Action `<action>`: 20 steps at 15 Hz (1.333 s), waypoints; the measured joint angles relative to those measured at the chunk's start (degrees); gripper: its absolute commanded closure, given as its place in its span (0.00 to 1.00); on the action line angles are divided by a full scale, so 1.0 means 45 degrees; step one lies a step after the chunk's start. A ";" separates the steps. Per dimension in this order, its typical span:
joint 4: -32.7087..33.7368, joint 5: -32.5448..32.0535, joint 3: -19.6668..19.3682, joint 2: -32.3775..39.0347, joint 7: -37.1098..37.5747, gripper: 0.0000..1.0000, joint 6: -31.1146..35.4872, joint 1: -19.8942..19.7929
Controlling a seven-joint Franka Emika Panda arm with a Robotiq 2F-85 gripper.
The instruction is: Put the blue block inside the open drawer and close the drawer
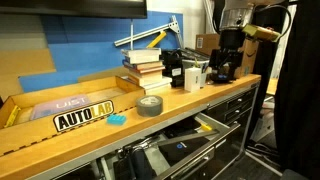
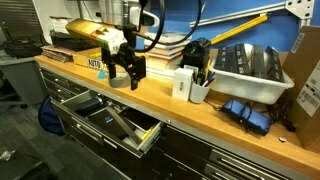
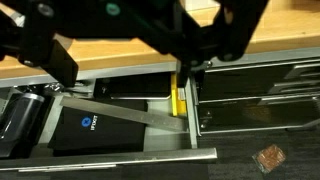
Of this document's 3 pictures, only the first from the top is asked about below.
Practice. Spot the cardboard shipping box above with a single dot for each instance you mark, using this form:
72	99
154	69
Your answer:
206	43

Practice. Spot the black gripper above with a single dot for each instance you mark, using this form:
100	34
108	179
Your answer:
226	61

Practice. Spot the white bin with pens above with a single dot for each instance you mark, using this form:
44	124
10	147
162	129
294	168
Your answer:
204	71

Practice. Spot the gold wrist camera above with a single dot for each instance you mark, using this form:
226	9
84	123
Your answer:
261	32

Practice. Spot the blue foam board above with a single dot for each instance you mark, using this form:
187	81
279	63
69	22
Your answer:
86	50

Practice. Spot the black pouch with blue logo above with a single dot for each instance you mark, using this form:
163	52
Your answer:
185	148

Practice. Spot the small white box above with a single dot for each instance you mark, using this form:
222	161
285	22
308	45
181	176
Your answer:
192	80

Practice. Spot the cream thick book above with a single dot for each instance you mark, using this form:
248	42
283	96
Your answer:
146	79

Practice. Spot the yellow tool in tray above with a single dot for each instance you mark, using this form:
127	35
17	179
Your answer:
12	116

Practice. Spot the yellow bar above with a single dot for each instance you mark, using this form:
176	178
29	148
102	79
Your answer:
156	39

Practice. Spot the wooden tray with Autolab label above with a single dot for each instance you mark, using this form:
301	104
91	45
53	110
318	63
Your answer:
36	131

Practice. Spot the blue block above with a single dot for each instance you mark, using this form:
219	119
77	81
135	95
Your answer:
116	120

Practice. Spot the black box device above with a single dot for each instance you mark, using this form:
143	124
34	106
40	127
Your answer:
173	68

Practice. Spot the thick white book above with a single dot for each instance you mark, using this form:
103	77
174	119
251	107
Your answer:
141	56

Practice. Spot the open metal drawer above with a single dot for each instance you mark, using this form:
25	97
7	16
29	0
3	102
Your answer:
203	148

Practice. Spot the black drawer cabinet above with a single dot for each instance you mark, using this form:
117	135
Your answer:
233	106

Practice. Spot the flat white book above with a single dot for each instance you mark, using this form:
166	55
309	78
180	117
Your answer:
160	83

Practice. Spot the small yellow item in drawer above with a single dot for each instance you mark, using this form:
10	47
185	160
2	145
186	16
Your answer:
206	127

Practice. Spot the light wooden wall panel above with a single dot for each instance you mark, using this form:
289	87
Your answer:
23	66

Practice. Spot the Franka robot arm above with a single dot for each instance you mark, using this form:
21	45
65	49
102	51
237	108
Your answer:
235	18

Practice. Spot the grey duct tape roll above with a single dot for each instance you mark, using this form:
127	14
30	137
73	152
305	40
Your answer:
149	106

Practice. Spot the aluminium extrusion frame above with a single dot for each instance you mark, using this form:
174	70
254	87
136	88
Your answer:
146	33

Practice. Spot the black bag under bench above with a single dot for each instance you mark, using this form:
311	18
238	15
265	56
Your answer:
136	163

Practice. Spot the black curtain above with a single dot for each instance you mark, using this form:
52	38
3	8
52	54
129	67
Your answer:
298	90

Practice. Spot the black wall monitor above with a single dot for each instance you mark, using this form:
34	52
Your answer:
73	8

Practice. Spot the blue and brown book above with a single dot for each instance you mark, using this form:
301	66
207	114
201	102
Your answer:
143	64

